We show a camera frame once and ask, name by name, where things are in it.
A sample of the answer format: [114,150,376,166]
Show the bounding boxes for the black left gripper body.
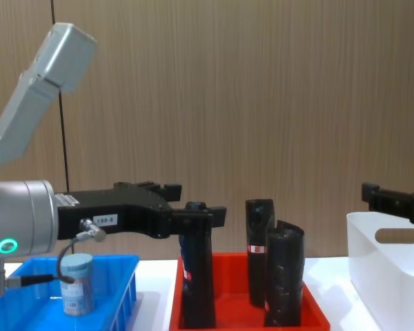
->
[55,181,174,241]

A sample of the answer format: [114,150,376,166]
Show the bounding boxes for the black bag roll blue print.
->
[178,201,217,329]

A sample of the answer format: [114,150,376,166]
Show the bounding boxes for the slim black bag roll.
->
[245,198,275,308]

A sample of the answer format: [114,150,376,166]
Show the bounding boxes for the blue plastic tray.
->
[0,254,141,331]

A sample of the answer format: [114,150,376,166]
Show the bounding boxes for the clear jar with blue lid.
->
[59,253,96,317]

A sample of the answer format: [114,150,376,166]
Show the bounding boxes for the red plastic tray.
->
[168,252,332,331]

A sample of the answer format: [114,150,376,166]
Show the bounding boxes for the thick black bag roll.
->
[263,220,306,328]

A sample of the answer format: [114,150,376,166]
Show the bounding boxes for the white plastic bin with handle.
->
[346,210,414,331]

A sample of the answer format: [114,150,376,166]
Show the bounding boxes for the thin dark cable silver plugs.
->
[5,217,108,288]

